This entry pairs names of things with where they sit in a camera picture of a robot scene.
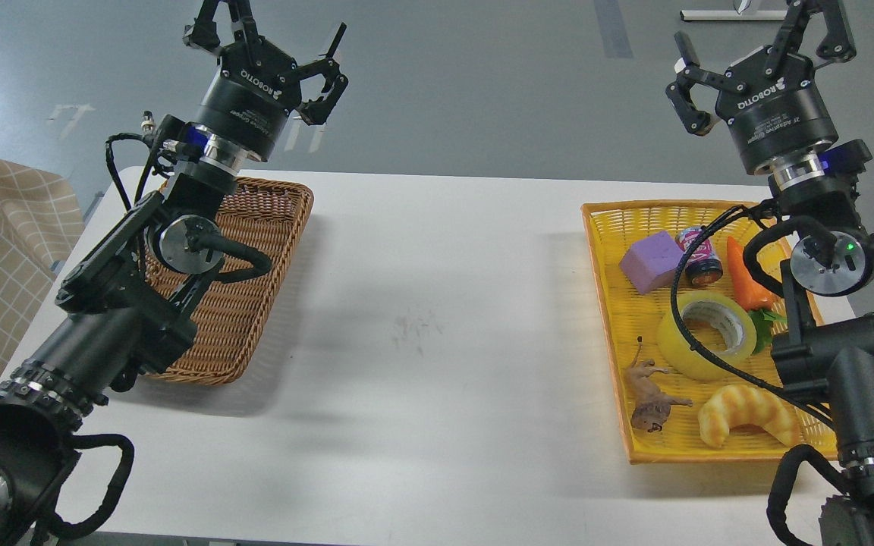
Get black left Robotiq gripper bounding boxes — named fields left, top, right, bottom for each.
left=183, top=1, right=349, bottom=162

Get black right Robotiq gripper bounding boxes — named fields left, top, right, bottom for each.
left=665, top=0, right=857, bottom=177

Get yellow tape roll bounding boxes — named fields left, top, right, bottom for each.
left=656, top=290, right=756, bottom=381

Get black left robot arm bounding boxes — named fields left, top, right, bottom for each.
left=0, top=1, right=349, bottom=545

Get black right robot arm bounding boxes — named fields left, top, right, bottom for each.
left=666, top=1, right=874, bottom=545

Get white stand base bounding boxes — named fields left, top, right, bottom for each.
left=679, top=9, right=787, bottom=22

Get brown wicker basket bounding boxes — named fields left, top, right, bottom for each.
left=150, top=177, right=313, bottom=386

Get small pink can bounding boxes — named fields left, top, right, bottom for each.
left=675, top=227, right=724, bottom=289

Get purple foam block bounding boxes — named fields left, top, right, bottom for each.
left=618, top=231, right=683, bottom=295

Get orange toy carrot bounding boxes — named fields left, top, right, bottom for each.
left=725, top=236, right=787, bottom=355

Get yellow plastic basket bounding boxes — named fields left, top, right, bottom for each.
left=582, top=199, right=838, bottom=464

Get toy croissant bread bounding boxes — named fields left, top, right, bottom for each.
left=697, top=385, right=802, bottom=449

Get brown toy lion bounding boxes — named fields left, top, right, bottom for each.
left=622, top=336, right=694, bottom=433

